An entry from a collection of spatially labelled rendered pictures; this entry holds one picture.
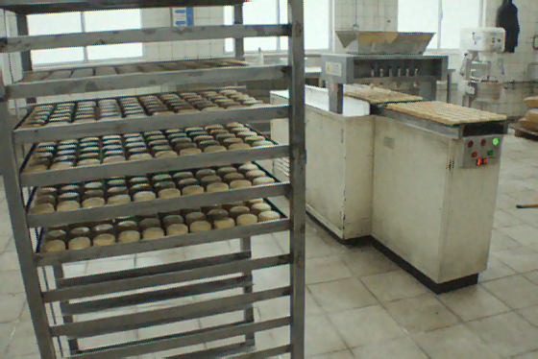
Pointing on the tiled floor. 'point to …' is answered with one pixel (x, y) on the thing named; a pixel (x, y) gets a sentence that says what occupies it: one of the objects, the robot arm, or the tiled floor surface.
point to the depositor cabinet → (333, 167)
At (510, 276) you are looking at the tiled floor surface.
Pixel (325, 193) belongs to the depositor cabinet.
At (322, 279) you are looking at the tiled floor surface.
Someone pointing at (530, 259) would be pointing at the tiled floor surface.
